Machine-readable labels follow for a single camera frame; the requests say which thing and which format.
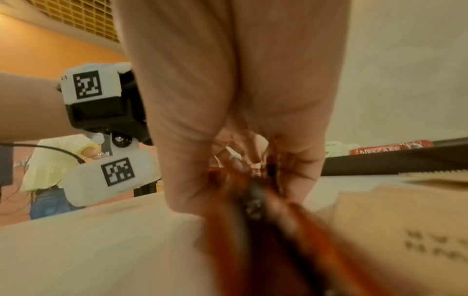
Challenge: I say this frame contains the person's right hand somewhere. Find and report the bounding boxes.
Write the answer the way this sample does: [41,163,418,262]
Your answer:
[113,0,352,216]

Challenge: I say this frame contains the neat rows of tea bags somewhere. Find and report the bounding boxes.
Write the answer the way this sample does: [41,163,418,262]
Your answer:
[324,140,361,158]

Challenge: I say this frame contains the brown plastic tray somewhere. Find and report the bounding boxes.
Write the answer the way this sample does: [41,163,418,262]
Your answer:
[321,138,468,177]

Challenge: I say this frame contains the pile of brown sugar packets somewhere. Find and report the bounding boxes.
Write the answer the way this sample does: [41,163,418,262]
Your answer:
[329,170,468,296]

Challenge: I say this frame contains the person's left forearm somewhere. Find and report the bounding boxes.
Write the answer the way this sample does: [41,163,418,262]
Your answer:
[0,71,71,140]

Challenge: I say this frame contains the left wristband with marker tiles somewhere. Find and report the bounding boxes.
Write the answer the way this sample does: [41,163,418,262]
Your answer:
[58,61,155,147]

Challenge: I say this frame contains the ceiling vent grille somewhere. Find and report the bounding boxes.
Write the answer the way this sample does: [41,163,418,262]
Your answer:
[25,0,122,44]

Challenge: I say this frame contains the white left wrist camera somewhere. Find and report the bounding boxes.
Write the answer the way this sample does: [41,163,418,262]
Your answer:
[63,131,161,208]

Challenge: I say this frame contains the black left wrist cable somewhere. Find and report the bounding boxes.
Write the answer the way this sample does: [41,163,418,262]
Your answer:
[0,142,86,166]

